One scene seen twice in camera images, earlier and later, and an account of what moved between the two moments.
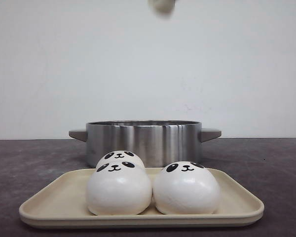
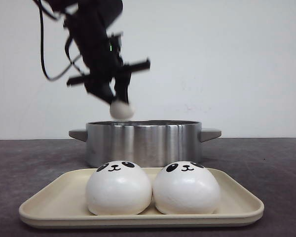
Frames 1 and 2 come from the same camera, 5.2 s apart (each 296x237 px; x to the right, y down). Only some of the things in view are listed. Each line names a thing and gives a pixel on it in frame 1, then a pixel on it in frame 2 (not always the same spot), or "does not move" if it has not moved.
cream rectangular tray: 61,202 does not move
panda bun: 120,155 to 120,109
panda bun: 185,188 does not move
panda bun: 119,188 does not move
